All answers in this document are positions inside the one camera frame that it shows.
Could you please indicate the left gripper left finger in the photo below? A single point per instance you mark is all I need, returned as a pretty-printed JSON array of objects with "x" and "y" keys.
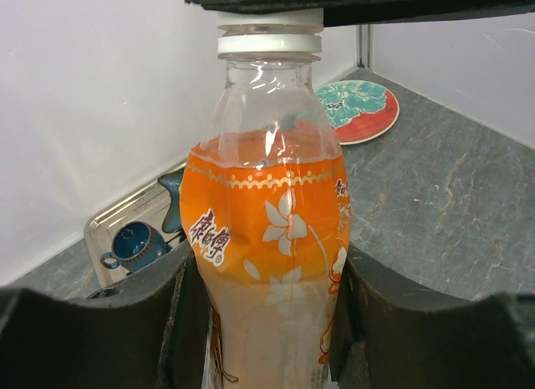
[{"x": 147, "y": 331}]

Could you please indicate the white tea bottle cap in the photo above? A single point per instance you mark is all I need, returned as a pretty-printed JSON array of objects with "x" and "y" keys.
[{"x": 308, "y": 18}]

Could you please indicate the blue star-shaped dish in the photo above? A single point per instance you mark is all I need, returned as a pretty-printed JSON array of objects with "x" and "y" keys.
[{"x": 172, "y": 220}]

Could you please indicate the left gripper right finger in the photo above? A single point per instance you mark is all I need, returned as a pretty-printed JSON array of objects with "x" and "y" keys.
[{"x": 390, "y": 332}]

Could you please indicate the red teal floral plate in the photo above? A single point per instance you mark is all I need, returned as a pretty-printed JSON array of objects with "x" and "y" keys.
[{"x": 358, "y": 110}]

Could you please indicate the metal tray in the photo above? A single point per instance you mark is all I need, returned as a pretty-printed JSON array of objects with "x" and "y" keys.
[{"x": 147, "y": 203}]

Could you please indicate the orange tea bottle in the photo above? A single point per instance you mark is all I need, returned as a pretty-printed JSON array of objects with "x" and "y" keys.
[{"x": 266, "y": 209}]

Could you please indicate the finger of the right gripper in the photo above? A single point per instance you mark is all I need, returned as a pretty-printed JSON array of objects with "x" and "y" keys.
[{"x": 354, "y": 12}]

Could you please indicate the blue teacup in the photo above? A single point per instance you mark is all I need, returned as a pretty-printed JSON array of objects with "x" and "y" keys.
[{"x": 135, "y": 246}]

